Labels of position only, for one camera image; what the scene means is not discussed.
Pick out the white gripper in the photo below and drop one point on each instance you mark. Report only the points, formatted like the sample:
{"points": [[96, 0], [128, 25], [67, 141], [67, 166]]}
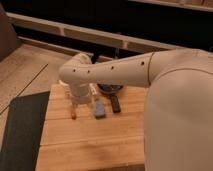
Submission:
{"points": [[80, 93]]}

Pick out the black eraser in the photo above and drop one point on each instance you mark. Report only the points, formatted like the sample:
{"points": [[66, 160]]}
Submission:
{"points": [[115, 104]]}

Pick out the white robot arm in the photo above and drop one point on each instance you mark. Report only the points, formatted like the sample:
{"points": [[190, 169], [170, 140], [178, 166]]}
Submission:
{"points": [[178, 111]]}

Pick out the red marker pen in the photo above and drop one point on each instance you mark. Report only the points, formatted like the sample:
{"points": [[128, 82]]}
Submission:
{"points": [[73, 111]]}

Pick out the blue sponge block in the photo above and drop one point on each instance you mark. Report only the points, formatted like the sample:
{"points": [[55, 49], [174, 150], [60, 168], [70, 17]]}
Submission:
{"points": [[99, 110]]}

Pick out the dark bowl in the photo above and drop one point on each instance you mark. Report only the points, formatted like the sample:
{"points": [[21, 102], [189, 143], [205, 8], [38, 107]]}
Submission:
{"points": [[109, 89]]}

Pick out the wooden board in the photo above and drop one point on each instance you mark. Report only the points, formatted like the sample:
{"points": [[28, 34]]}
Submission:
{"points": [[112, 143]]}

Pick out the dark floor mat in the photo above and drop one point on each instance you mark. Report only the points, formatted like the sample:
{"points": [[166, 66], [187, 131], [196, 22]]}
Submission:
{"points": [[22, 135]]}

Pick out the white shelf rail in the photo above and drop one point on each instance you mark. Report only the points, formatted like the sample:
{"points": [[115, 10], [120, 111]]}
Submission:
{"points": [[89, 35]]}

